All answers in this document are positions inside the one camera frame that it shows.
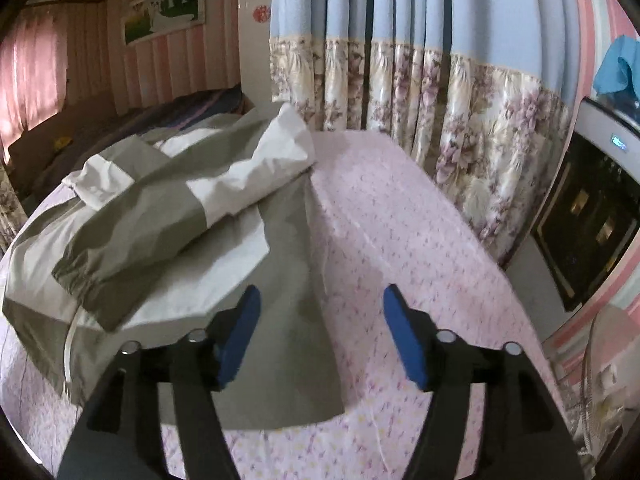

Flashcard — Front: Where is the olive and white jacket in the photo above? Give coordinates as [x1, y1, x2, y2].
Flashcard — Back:
[2, 104, 344, 430]

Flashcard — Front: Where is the white standing fan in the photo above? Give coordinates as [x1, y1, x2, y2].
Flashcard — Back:
[580, 307, 639, 460]

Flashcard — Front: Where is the white water dispenser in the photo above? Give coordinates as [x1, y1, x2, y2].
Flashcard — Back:
[533, 99, 639, 312]

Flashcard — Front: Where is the pink floral bed sheet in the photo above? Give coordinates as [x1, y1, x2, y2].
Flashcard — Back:
[0, 129, 569, 480]

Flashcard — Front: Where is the striped blanket bed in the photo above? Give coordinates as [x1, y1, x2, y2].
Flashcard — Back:
[8, 86, 246, 202]

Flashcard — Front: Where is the yellow object on headboard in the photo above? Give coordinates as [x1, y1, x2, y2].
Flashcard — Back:
[54, 136, 73, 151]

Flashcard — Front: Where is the blue floral curtain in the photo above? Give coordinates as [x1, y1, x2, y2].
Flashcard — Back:
[269, 0, 579, 263]

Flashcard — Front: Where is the blue cloth on dispenser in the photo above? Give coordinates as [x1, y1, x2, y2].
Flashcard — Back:
[593, 36, 639, 100]

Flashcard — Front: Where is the pink window curtain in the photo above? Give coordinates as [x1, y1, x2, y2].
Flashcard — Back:
[1, 6, 68, 162]

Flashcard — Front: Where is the white wardrobe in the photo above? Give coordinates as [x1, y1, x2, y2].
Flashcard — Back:
[238, 0, 271, 106]

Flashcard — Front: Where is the landscape wall picture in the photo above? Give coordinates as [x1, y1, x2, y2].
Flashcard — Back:
[122, 0, 206, 46]

